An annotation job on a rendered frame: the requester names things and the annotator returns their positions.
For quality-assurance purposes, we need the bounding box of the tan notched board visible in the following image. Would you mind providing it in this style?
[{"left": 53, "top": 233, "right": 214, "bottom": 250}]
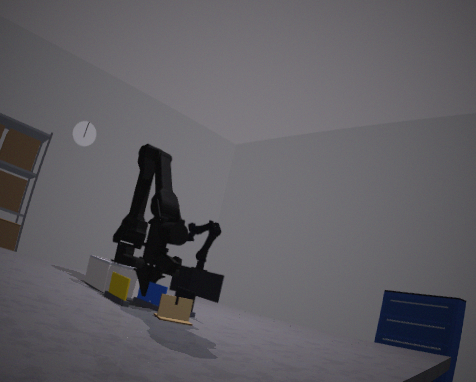
[{"left": 153, "top": 294, "right": 193, "bottom": 326}]

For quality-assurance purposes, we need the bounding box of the blue board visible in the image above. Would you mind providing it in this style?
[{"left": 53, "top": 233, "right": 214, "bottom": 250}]
[{"left": 137, "top": 282, "right": 168, "bottom": 306}]

